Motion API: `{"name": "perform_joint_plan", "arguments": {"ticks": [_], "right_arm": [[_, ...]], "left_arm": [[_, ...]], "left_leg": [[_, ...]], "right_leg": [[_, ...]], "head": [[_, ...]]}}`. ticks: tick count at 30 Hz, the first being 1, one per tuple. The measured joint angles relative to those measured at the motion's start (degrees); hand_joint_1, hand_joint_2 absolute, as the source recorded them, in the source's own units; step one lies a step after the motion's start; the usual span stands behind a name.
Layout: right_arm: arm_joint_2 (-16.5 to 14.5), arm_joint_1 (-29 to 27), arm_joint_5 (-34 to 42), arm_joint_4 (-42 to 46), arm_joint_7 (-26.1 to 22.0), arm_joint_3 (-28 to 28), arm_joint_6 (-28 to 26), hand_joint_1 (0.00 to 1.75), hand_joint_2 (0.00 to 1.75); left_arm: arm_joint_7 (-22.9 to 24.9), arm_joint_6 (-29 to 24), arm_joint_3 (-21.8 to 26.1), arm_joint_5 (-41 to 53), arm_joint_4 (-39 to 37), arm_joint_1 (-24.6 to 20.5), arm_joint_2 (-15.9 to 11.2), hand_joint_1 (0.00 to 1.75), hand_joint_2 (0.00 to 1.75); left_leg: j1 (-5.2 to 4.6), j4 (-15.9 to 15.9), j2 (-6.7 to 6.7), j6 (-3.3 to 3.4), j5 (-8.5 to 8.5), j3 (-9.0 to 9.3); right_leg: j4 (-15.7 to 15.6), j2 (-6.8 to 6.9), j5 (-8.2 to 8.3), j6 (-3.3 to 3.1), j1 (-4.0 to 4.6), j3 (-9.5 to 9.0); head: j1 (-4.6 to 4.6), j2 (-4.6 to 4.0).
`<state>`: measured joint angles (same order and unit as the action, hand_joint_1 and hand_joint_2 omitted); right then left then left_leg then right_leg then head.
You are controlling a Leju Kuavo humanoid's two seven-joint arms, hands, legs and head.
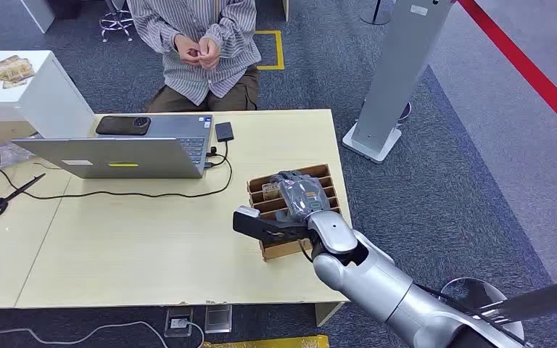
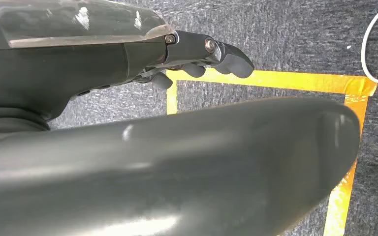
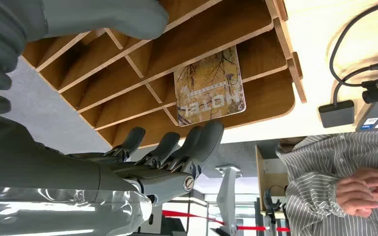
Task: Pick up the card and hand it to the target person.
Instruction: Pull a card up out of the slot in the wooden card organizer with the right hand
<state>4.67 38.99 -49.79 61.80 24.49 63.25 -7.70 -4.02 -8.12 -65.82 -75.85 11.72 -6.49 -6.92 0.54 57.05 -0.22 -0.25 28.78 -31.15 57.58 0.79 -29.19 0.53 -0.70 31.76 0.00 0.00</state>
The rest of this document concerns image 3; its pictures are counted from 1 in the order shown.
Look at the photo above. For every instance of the grey pillar stand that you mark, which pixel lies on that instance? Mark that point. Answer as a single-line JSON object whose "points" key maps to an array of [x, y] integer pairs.
{"points": [[228, 202]]}

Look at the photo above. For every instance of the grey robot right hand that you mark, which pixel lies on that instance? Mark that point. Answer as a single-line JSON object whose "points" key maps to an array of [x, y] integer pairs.
{"points": [[45, 169]]}

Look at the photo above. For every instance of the red barrier strip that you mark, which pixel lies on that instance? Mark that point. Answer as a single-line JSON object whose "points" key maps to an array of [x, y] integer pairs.
{"points": [[182, 214]]}

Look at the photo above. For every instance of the brown wooden slotted organizer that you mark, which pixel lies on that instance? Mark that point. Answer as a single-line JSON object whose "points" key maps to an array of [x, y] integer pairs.
{"points": [[208, 29]]}

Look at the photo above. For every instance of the person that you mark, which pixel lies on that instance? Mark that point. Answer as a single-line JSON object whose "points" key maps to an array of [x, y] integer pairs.
{"points": [[313, 156]]}

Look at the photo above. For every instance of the light wooden cabinet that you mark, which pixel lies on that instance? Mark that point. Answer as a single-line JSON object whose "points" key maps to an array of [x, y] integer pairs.
{"points": [[270, 182]]}

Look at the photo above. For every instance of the dark grey usb hub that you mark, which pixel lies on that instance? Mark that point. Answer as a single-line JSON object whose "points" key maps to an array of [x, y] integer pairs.
{"points": [[336, 114]]}

